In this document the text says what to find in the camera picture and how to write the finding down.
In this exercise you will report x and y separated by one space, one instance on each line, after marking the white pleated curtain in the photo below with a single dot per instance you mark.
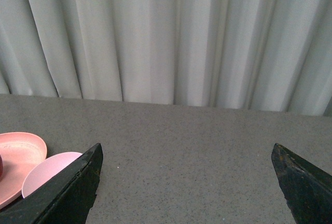
253 54

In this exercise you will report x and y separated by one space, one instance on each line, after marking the pink round plate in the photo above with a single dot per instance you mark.
20 153

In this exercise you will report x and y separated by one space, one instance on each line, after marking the red yellow apple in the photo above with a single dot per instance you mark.
1 166

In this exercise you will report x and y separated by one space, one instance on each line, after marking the light pink bowl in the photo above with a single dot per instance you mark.
43 172

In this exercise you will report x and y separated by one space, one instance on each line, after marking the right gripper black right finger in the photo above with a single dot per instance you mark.
306 188

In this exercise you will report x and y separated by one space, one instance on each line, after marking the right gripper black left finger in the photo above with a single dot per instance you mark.
65 198

